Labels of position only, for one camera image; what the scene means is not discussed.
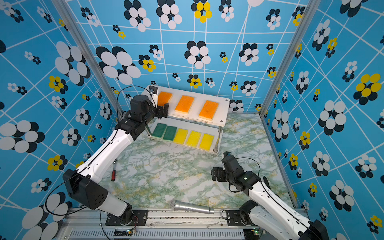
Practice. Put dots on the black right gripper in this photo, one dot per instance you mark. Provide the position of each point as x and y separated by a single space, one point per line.
220 171

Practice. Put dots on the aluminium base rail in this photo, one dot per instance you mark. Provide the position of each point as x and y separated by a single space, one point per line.
162 224

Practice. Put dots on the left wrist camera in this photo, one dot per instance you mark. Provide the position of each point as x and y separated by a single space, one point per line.
153 90

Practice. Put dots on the aluminium frame post right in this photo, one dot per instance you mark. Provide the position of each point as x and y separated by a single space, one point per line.
288 57

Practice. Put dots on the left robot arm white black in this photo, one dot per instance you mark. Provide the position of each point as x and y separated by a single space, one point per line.
83 183

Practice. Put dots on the green sponge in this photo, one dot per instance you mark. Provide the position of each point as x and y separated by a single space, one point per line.
170 133
159 130

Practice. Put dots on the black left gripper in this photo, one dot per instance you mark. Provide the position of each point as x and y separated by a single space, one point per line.
159 110

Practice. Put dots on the orange sponge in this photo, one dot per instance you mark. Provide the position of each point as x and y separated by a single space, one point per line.
209 110
185 104
164 98

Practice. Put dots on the aluminium frame post left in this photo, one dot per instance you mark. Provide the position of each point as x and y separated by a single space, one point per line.
64 11

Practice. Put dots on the aluminium frame post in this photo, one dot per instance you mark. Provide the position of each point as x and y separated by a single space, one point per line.
288 57
64 11

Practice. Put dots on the yellow sponge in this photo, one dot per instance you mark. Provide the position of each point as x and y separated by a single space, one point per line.
193 139
180 136
206 142

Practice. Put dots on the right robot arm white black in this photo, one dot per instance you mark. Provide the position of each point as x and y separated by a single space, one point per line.
264 208

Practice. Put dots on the white two-tier shelf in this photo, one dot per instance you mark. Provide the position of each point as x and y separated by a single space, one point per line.
191 121

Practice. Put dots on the silver microphone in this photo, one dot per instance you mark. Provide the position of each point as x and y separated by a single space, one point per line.
177 205

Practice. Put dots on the red handled ratchet wrench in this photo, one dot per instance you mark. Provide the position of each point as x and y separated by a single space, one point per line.
113 177

